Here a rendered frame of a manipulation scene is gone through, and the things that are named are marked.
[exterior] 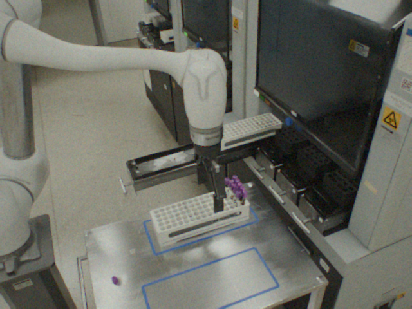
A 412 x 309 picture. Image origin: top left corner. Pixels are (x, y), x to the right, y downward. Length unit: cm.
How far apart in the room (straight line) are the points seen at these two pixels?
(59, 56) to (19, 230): 64
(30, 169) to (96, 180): 141
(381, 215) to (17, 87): 112
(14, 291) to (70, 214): 113
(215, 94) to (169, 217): 44
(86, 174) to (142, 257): 177
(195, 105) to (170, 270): 47
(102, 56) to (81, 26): 389
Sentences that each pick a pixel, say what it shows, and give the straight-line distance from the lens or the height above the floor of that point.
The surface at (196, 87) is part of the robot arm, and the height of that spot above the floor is 131.
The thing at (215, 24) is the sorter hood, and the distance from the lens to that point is 184.
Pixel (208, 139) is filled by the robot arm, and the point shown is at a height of 116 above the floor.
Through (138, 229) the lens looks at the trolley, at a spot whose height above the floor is 82.
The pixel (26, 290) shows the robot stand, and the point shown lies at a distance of 151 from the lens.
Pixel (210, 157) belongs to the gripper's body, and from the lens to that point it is 99.
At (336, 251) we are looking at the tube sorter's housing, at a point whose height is 73.
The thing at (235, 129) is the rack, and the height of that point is 86.
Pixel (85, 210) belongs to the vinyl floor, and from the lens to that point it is 254.
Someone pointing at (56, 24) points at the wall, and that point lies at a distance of 481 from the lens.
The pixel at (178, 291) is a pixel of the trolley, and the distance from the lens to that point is 105.
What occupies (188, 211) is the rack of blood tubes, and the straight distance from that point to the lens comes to 116.
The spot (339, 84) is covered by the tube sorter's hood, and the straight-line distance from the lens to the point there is 114.
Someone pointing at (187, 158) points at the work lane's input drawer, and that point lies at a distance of 148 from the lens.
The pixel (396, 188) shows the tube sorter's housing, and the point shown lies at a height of 100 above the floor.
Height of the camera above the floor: 170
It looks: 37 degrees down
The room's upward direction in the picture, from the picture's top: 4 degrees counter-clockwise
